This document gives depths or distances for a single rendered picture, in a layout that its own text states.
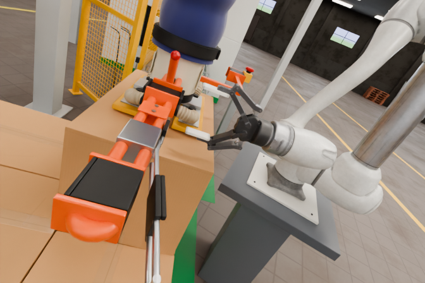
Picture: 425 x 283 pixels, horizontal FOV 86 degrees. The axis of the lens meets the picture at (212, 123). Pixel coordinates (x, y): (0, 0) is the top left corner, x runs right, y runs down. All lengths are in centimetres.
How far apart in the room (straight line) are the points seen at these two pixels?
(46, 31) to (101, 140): 163
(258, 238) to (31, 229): 89
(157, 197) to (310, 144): 46
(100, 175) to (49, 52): 197
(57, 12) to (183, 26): 152
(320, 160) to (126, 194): 53
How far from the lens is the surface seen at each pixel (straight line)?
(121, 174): 32
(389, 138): 97
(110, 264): 89
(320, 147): 68
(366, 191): 102
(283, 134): 62
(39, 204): 102
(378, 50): 86
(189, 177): 66
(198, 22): 71
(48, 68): 228
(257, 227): 119
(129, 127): 42
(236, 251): 133
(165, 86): 64
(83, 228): 28
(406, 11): 94
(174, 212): 76
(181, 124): 74
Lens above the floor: 132
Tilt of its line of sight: 25 degrees down
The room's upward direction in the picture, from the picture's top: 24 degrees clockwise
